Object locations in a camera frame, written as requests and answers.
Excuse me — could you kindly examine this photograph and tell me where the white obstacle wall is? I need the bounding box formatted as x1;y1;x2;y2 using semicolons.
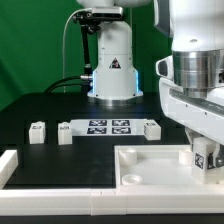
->
0;150;18;190
0;185;224;216

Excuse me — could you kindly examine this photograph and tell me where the white obstacle wall front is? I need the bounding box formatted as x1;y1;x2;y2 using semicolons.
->
0;185;224;216

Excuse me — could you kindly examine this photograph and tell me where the white cable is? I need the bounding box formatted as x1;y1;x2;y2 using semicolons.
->
62;8;88;94

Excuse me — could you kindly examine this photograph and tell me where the black cable bundle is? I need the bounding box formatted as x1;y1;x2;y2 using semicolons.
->
43;75;88;94

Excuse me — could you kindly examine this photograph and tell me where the white square tabletop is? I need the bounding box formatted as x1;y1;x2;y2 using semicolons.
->
114;145;224;186

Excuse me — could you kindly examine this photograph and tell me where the black camera on mount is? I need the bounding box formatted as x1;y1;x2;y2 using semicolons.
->
73;6;124;24

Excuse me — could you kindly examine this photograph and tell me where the white obstacle wall left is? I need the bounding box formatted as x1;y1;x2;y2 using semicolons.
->
0;150;18;190

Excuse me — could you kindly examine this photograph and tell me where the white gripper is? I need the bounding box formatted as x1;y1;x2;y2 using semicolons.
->
155;56;224;168

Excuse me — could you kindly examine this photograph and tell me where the white marker sheet with tags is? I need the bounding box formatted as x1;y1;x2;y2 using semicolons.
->
70;119;144;136

